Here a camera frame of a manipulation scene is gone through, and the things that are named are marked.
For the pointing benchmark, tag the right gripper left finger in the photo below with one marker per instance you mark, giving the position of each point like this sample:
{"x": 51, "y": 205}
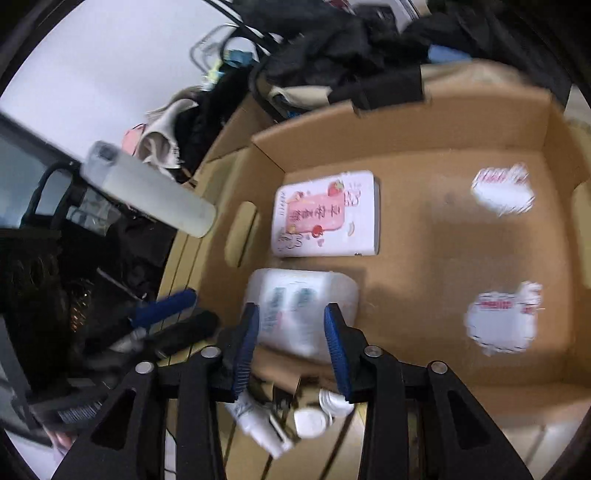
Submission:
{"x": 126, "y": 440}

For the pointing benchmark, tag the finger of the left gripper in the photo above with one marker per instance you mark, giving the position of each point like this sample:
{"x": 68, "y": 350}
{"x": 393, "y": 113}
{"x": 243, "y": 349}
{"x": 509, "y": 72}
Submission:
{"x": 147, "y": 314}
{"x": 199, "y": 327}

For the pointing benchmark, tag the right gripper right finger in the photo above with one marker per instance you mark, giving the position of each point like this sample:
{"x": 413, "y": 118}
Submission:
{"x": 458, "y": 439}

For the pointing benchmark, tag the white lotion tube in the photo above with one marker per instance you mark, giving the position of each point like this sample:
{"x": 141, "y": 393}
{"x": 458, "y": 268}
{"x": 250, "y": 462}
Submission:
{"x": 257, "y": 422}

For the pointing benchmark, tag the white round jar lid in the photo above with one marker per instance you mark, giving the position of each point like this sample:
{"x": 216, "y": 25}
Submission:
{"x": 334, "y": 404}

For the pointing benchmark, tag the white round jar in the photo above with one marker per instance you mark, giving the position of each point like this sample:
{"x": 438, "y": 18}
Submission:
{"x": 311, "y": 422}

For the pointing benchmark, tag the white cotton pad pack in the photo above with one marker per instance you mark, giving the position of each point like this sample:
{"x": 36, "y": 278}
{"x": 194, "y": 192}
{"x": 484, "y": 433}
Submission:
{"x": 292, "y": 305}

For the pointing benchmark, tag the white pink cartoon tissue pack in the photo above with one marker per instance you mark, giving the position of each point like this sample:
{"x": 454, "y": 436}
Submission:
{"x": 335, "y": 216}

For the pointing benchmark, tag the white thermos bottle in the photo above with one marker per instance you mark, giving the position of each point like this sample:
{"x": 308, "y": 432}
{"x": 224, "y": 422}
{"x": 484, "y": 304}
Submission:
{"x": 124, "y": 178}

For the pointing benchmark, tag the beige cloth bag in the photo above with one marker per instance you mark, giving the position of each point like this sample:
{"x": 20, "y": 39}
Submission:
{"x": 157, "y": 145}

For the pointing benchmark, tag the large cardboard tray box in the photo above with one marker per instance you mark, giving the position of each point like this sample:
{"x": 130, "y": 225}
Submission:
{"x": 439, "y": 247}

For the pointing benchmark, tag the white sticker on box floor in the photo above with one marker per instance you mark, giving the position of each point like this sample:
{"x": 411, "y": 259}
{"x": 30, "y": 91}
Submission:
{"x": 504, "y": 190}

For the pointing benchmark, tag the black clothing pile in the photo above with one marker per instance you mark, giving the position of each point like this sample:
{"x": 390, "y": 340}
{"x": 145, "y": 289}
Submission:
{"x": 328, "y": 54}

